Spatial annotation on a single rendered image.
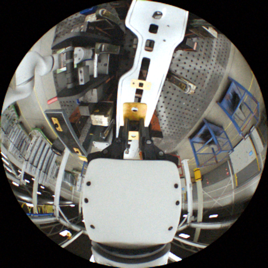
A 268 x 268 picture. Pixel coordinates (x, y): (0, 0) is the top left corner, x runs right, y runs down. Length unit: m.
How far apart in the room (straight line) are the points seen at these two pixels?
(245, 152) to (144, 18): 7.94
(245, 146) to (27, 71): 8.33
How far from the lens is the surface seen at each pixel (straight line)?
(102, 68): 0.41
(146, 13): 0.42
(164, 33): 0.39
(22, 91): 0.48
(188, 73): 0.76
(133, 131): 0.15
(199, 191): 7.45
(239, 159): 8.03
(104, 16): 0.34
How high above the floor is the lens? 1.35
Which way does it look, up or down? 39 degrees down
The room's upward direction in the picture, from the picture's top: 178 degrees counter-clockwise
